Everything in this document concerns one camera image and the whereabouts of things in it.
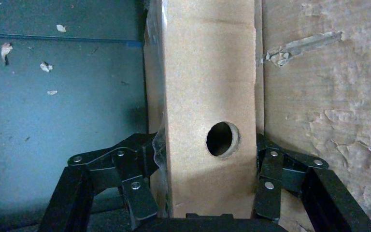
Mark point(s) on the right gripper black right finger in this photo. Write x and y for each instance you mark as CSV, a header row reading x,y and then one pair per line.
x,y
268,195

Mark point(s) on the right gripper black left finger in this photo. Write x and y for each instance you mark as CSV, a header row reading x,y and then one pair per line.
x,y
139,198

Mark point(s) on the narrow cardboard box with hole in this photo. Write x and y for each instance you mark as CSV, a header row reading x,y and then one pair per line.
x,y
208,73

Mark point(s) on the dark teal carton liner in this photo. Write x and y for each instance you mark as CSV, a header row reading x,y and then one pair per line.
x,y
76,105

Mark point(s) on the large open brown carton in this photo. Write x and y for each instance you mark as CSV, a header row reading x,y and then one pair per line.
x,y
326,96

